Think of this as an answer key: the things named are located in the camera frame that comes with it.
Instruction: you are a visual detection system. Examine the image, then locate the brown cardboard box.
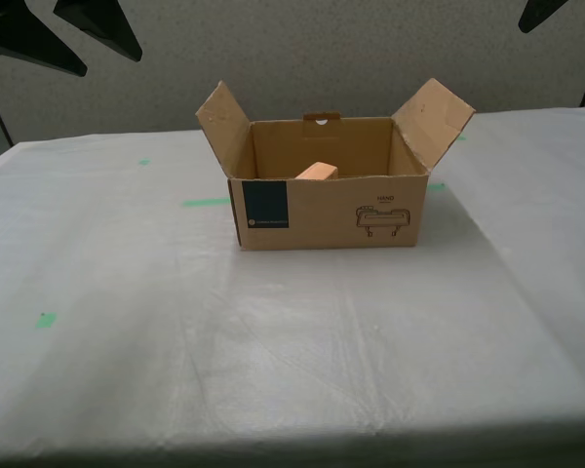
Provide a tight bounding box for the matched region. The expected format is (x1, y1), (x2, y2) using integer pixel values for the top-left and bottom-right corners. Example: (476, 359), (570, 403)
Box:
(195, 77), (478, 253)

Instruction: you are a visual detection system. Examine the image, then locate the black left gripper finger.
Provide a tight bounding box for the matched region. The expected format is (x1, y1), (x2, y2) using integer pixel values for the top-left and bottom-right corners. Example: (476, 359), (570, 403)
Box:
(0, 0), (88, 78)
(53, 0), (143, 63)

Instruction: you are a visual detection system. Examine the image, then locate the light wooden block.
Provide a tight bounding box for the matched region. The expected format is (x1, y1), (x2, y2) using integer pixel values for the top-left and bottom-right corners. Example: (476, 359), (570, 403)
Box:
(294, 161), (339, 181)

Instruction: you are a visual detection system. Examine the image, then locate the long green tape strip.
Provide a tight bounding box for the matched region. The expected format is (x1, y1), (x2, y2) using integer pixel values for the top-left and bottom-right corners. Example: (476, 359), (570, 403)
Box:
(181, 197), (231, 208)

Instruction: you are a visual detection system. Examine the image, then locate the white table cloth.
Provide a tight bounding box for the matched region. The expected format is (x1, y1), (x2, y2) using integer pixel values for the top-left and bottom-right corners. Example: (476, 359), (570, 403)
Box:
(0, 104), (585, 462)

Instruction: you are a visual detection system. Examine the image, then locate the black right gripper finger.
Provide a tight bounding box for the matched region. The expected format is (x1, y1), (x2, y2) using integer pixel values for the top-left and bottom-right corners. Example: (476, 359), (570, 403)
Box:
(518, 0), (569, 34)

